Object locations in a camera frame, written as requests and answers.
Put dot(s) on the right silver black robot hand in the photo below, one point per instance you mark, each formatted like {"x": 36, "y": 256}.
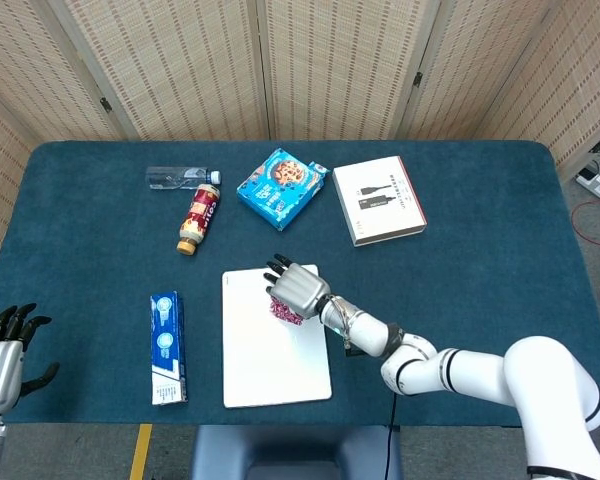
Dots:
{"x": 300, "y": 290}

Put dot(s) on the pink patterned packet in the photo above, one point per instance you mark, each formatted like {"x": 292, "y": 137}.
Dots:
{"x": 284, "y": 311}

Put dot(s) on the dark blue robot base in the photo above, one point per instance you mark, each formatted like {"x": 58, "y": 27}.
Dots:
{"x": 290, "y": 452}

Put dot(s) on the white rectangular board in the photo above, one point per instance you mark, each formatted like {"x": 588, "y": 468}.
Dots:
{"x": 275, "y": 360}

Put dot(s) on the blue cookie box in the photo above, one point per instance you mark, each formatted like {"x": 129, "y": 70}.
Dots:
{"x": 280, "y": 189}

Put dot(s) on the blue toothpaste box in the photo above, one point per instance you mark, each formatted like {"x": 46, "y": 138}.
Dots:
{"x": 168, "y": 347}

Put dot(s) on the Costa coffee bottle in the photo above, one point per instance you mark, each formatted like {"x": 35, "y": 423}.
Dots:
{"x": 199, "y": 219}

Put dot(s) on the dark teal table cloth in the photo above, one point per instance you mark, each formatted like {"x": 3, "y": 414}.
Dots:
{"x": 455, "y": 280}

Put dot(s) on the clear plastic water bottle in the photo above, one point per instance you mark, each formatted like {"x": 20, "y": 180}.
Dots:
{"x": 177, "y": 178}

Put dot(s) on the yellow floor tape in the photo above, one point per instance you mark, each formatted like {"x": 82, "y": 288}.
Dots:
{"x": 141, "y": 452}

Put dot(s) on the woven folding screen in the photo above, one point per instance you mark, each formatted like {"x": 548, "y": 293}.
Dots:
{"x": 300, "y": 65}

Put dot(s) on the black screen hinge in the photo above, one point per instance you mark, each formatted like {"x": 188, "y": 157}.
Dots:
{"x": 418, "y": 78}
{"x": 105, "y": 104}

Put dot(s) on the white power strip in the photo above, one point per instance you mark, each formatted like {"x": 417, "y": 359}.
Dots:
{"x": 597, "y": 186}

